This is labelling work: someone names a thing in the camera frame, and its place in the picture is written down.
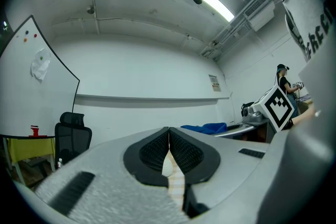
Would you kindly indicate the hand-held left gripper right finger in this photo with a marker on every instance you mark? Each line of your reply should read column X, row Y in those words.
column 231, row 165

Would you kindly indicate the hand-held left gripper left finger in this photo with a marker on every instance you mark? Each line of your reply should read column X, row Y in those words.
column 105, row 178

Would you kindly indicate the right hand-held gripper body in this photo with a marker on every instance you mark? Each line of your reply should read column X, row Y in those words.
column 278, row 107

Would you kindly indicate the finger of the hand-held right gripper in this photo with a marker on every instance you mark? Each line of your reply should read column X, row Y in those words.
column 241, row 129

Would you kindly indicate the blue cloth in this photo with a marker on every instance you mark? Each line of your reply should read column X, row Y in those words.
column 207, row 128

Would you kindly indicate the person's right forearm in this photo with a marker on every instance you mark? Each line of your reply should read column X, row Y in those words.
column 304, row 116

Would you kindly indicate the black mesh office chair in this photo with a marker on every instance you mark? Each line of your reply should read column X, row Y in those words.
column 73, row 144

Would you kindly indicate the clear water bottle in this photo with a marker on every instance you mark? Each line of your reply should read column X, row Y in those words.
column 60, row 164

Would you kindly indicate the round checked table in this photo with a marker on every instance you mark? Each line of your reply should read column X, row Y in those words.
column 176, row 191

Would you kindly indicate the red object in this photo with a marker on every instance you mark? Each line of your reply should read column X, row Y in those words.
column 34, row 131

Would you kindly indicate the grey ceiling pipes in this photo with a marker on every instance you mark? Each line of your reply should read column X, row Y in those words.
column 223, row 36

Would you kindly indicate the white ceiling air conditioner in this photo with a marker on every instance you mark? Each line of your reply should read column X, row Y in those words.
column 260, row 15

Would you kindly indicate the person's grey printed shirt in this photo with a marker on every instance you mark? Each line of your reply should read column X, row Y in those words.
column 309, row 8

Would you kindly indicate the long ceiling light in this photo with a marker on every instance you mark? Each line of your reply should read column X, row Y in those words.
column 218, row 5

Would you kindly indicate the whiteboard on black stand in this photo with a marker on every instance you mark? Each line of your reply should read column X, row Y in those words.
column 21, row 86

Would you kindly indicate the crumpled white paper sheet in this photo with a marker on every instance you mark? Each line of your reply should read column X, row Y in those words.
column 40, row 68

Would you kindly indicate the round ceiling detector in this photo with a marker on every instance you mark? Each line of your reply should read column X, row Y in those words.
column 90, row 9

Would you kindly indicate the wall notice poster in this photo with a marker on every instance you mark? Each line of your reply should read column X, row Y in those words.
column 215, row 84

